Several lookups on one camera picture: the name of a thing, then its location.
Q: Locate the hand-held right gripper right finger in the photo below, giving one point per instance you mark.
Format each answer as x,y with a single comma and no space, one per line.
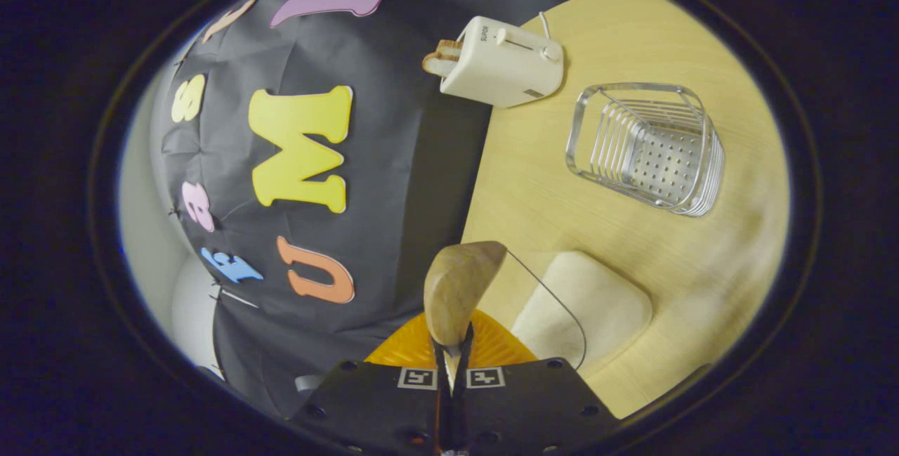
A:
520,407

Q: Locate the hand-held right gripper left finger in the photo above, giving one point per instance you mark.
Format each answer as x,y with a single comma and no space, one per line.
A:
379,407

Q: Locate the wooden spoon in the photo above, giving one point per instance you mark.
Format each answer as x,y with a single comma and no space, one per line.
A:
456,287

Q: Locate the clear plastic container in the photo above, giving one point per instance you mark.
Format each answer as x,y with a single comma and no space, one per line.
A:
555,287

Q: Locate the black backdrop cloth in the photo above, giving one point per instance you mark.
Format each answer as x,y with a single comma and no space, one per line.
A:
393,161

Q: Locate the white toaster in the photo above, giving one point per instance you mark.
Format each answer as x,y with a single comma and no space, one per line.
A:
499,66

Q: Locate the toast slice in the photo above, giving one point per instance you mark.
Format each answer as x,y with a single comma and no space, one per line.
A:
449,47
439,66

